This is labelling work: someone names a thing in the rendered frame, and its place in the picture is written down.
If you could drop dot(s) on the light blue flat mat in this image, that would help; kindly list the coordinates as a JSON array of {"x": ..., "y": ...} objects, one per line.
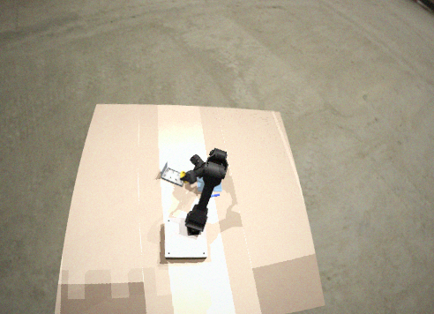
[{"x": 201, "y": 185}]

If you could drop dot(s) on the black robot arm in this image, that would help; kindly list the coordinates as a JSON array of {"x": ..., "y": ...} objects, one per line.
[{"x": 214, "y": 172}]

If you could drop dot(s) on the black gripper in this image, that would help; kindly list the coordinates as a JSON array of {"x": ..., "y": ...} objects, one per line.
[{"x": 191, "y": 175}]

